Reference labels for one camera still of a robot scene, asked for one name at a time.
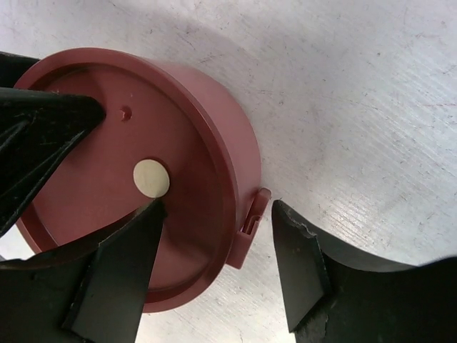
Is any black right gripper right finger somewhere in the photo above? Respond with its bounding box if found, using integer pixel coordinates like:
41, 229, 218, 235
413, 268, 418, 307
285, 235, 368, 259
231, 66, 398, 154
271, 200, 456, 342

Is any pink steel-lined bowl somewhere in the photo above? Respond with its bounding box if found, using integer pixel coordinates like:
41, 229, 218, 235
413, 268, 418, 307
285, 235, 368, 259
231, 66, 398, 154
226, 187, 271, 269

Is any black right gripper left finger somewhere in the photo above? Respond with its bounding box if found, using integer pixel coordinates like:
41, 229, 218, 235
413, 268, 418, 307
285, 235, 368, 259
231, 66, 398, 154
1, 200, 166, 342

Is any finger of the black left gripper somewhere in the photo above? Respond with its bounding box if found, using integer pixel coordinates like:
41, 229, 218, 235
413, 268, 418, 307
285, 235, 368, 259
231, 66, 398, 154
0, 51, 107, 239

